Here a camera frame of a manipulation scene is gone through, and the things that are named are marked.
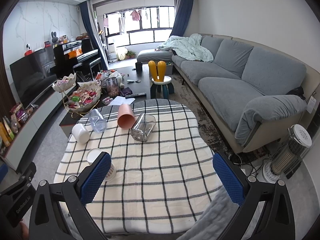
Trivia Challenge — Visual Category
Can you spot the black piano bench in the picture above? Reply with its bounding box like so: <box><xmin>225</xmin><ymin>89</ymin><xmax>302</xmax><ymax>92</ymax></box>
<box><xmin>73</xmin><ymin>58</ymin><xmax>102</xmax><ymax>77</ymax></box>

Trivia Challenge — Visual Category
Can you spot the pink cup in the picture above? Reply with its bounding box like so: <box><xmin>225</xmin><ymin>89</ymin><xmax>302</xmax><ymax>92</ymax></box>
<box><xmin>117</xmin><ymin>103</ymin><xmax>136</xmax><ymax>130</ymax></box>

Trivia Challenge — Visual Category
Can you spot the person's left hand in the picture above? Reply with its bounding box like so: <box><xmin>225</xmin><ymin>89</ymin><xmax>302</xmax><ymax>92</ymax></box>
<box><xmin>19</xmin><ymin>220</ymin><xmax>29</xmax><ymax>240</ymax></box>

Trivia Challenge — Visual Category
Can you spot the white electric heater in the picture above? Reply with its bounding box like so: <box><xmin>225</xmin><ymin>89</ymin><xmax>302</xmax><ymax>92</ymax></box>
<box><xmin>261</xmin><ymin>124</ymin><xmax>313</xmax><ymax>183</ymax></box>

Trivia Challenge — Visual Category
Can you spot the blue curtain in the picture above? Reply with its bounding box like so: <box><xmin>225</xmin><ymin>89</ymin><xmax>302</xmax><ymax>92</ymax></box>
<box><xmin>171</xmin><ymin>0</ymin><xmax>195</xmax><ymax>38</ymax></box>
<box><xmin>79</xmin><ymin>0</ymin><xmax>108</xmax><ymax>67</ymax></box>

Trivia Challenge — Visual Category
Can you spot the grey sofa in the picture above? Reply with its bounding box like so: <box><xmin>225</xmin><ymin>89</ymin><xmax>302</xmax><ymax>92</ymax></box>
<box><xmin>136</xmin><ymin>33</ymin><xmax>308</xmax><ymax>154</ymax></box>

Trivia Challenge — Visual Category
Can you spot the clear grey glass cup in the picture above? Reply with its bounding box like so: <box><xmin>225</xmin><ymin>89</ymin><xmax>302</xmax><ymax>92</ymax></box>
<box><xmin>130</xmin><ymin>113</ymin><xmax>157</xmax><ymax>142</ymax></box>

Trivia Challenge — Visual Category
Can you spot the dark coffee table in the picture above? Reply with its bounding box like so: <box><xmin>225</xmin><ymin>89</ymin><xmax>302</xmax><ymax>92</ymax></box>
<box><xmin>59</xmin><ymin>65</ymin><xmax>152</xmax><ymax>140</ymax></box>

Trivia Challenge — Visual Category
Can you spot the white hanging tag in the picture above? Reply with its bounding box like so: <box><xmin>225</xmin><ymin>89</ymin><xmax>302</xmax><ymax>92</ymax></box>
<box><xmin>306</xmin><ymin>96</ymin><xmax>315</xmax><ymax>114</ymax></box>

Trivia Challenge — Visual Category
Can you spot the plush toy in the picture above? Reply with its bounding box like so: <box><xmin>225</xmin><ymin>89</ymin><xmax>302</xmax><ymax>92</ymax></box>
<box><xmin>110</xmin><ymin>71</ymin><xmax>125</xmax><ymax>88</ymax></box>

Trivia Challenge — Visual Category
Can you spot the light blue quilt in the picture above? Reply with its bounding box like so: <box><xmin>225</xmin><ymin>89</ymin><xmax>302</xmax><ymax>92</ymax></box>
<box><xmin>157</xmin><ymin>34</ymin><xmax>214</xmax><ymax>63</ymax></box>

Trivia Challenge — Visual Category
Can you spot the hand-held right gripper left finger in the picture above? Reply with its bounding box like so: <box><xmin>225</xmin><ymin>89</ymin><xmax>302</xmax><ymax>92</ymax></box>
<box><xmin>27</xmin><ymin>152</ymin><xmax>112</xmax><ymax>240</ymax></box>

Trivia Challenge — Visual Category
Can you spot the flat screen television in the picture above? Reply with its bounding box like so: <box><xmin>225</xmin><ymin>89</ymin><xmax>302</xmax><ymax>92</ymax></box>
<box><xmin>9</xmin><ymin>48</ymin><xmax>58</xmax><ymax>108</ymax></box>

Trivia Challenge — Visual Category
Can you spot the clear bluish plastic cup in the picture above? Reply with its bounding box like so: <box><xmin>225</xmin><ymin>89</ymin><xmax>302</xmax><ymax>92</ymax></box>
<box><xmin>89</xmin><ymin>109</ymin><xmax>107</xmax><ymax>133</ymax></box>

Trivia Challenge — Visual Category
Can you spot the white paper sheet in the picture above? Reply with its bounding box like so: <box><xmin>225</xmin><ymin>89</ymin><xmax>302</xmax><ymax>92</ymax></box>
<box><xmin>110</xmin><ymin>96</ymin><xmax>135</xmax><ymax>105</ymax></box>

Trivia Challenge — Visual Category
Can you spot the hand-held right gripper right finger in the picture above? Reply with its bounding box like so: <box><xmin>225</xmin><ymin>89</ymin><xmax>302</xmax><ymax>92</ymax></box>
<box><xmin>212</xmin><ymin>151</ymin><xmax>300</xmax><ymax>240</ymax></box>

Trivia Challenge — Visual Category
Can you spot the yellow rabbit-ear stool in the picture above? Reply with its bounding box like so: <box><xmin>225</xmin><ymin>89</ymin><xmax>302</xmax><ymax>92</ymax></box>
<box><xmin>148</xmin><ymin>60</ymin><xmax>175</xmax><ymax>99</ymax></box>

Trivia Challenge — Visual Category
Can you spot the white air purifier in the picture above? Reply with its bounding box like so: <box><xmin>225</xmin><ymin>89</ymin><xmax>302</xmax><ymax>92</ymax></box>
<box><xmin>107</xmin><ymin>43</ymin><xmax>117</xmax><ymax>62</ymax></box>

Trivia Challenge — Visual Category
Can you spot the red snack packet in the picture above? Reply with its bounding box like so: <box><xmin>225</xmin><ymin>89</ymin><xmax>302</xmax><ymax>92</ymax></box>
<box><xmin>10</xmin><ymin>102</ymin><xmax>24</xmax><ymax>123</ymax></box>

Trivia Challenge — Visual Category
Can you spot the yellow snack packet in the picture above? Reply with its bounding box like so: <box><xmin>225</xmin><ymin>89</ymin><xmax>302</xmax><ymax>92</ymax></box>
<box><xmin>0</xmin><ymin>122</ymin><xmax>12</xmax><ymax>147</ymax></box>

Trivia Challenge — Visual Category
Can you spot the clear jar of nuts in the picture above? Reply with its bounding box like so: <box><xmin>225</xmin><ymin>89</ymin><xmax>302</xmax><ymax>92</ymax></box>
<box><xmin>105</xmin><ymin>77</ymin><xmax>119</xmax><ymax>97</ymax></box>

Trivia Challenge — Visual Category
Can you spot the black bag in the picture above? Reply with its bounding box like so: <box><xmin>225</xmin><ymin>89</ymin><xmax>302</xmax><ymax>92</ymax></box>
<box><xmin>291</xmin><ymin>86</ymin><xmax>306</xmax><ymax>100</ymax></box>

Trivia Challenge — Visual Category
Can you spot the tiered shell snack stand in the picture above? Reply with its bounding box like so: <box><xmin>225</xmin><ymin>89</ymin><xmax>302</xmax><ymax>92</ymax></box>
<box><xmin>52</xmin><ymin>73</ymin><xmax>102</xmax><ymax>119</ymax></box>

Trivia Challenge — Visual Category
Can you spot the patterned floor rug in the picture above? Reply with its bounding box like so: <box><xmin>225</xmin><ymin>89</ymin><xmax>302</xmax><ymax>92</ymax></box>
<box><xmin>172</xmin><ymin>74</ymin><xmax>270</xmax><ymax>160</ymax></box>

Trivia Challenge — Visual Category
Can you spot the black piano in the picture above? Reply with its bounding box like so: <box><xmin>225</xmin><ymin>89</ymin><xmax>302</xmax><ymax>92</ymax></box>
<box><xmin>50</xmin><ymin>39</ymin><xmax>102</xmax><ymax>79</ymax></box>

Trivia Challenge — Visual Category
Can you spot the white television cabinet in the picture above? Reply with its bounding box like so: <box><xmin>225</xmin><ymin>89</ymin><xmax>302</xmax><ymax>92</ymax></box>
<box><xmin>0</xmin><ymin>90</ymin><xmax>63</xmax><ymax>173</ymax></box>

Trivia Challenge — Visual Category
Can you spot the checked black and cream blanket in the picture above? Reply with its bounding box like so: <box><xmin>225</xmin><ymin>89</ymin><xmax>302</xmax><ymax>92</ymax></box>
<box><xmin>54</xmin><ymin>99</ymin><xmax>227</xmax><ymax>238</ymax></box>

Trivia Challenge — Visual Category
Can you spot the patterned paper cup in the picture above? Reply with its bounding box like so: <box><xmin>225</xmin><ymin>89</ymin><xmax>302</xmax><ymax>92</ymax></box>
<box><xmin>86</xmin><ymin>148</ymin><xmax>117</xmax><ymax>182</ymax></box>

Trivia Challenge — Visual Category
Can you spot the grey fleece blanket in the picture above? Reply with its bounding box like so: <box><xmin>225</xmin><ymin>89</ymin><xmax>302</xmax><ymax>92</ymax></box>
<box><xmin>175</xmin><ymin>186</ymin><xmax>240</xmax><ymax>240</ymax></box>

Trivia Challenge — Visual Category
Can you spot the white cup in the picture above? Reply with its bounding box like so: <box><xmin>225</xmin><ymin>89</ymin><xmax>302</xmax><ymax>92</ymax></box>
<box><xmin>72</xmin><ymin>123</ymin><xmax>90</xmax><ymax>144</ymax></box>

